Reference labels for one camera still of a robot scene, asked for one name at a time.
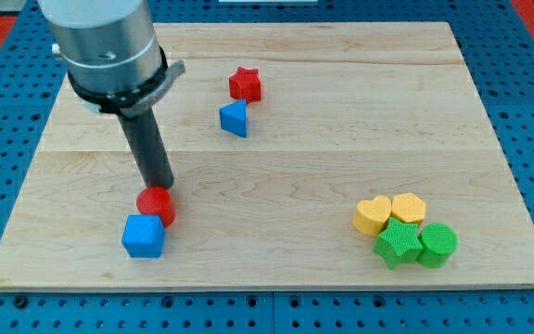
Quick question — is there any green cylinder block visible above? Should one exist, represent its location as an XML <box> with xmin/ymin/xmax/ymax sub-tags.
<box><xmin>417</xmin><ymin>223</ymin><xmax>458</xmax><ymax>268</ymax></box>

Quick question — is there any blue cube block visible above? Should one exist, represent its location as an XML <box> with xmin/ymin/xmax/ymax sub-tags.
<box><xmin>121</xmin><ymin>214</ymin><xmax>165</xmax><ymax>258</ymax></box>

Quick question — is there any red cylinder block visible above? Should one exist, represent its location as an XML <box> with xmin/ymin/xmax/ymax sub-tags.
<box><xmin>136</xmin><ymin>186</ymin><xmax>176</xmax><ymax>227</ymax></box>

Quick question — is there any wooden board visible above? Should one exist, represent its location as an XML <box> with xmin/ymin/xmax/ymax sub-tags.
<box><xmin>0</xmin><ymin>22</ymin><xmax>534</xmax><ymax>292</ymax></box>

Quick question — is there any blue triangle block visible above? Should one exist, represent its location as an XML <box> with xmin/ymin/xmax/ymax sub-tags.
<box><xmin>219</xmin><ymin>99</ymin><xmax>248</xmax><ymax>137</ymax></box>

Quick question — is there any yellow hexagon block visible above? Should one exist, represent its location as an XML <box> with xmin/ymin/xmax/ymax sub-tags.
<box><xmin>391</xmin><ymin>193</ymin><xmax>426</xmax><ymax>225</ymax></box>

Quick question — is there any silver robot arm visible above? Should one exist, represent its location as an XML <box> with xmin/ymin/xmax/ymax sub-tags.
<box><xmin>38</xmin><ymin>0</ymin><xmax>185</xmax><ymax>189</ymax></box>

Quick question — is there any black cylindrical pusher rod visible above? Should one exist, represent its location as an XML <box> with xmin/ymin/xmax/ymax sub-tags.
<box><xmin>118</xmin><ymin>109</ymin><xmax>174</xmax><ymax>189</ymax></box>

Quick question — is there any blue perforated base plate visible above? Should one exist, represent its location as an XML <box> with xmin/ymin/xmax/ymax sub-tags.
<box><xmin>0</xmin><ymin>0</ymin><xmax>534</xmax><ymax>333</ymax></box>

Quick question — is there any red star block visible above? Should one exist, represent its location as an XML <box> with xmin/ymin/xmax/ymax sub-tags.
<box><xmin>228</xmin><ymin>67</ymin><xmax>261</xmax><ymax>103</ymax></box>

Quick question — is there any yellow heart block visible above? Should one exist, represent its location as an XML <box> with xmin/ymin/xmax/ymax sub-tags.
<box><xmin>352</xmin><ymin>195</ymin><xmax>391</xmax><ymax>237</ymax></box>

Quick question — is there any green star block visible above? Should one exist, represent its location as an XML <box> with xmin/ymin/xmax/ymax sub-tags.
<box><xmin>373</xmin><ymin>217</ymin><xmax>423</xmax><ymax>270</ymax></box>

